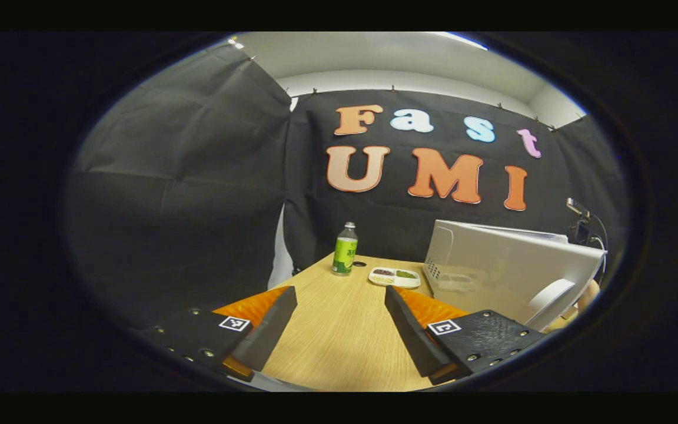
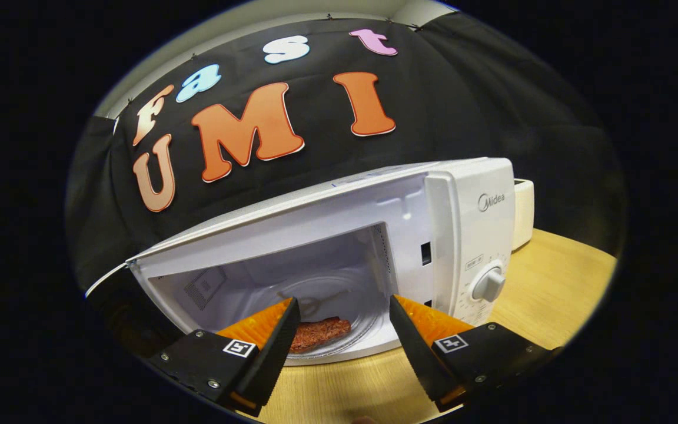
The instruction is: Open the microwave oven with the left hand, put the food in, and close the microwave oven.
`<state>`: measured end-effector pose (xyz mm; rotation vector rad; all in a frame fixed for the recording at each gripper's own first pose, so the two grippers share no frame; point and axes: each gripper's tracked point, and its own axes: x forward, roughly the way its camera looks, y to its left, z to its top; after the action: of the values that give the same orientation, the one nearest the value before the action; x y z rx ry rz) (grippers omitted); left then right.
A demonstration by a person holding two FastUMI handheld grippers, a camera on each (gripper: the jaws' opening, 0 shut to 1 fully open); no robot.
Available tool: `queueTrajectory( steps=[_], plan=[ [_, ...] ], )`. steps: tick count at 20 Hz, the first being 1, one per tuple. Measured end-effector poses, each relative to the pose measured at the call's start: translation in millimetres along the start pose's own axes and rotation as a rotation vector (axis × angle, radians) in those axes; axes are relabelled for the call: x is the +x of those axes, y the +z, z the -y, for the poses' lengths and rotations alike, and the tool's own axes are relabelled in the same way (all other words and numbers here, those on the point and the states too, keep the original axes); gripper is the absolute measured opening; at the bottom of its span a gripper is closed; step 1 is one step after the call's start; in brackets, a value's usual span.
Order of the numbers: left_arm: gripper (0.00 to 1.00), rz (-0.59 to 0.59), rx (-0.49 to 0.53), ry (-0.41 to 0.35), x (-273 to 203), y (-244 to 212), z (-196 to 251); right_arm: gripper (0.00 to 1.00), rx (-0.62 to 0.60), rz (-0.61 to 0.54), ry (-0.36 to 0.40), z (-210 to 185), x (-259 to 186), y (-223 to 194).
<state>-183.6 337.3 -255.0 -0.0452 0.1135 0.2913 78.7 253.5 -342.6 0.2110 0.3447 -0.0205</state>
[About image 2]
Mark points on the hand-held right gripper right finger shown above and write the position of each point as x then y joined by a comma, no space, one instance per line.
415,353

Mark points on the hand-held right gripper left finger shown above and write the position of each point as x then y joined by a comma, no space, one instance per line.
277,353

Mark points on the raw red meat slab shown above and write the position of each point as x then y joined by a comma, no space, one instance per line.
321,333

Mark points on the white microwave oven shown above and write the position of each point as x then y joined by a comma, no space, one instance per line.
480,235

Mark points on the glass turntable plate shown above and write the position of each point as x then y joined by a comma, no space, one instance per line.
339,294

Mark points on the white toaster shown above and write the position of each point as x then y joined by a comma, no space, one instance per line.
524,212

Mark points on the black backdrop cloth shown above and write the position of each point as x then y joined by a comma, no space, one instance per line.
462,106

